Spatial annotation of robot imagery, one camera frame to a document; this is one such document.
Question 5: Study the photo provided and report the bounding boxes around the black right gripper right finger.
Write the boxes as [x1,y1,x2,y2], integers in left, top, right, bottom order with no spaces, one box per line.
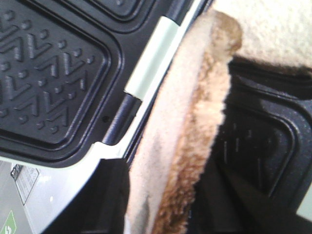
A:
[189,146,312,234]

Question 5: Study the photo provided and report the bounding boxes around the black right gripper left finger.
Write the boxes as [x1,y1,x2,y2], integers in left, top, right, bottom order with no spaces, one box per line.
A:
[62,158,130,234]

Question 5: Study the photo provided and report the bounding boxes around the bread slice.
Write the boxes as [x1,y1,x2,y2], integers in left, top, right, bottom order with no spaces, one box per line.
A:
[127,10,242,234]
[213,0,312,77]

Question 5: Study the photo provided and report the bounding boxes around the green breakfast maker lid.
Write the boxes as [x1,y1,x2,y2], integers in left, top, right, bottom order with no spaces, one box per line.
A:
[0,0,215,234]

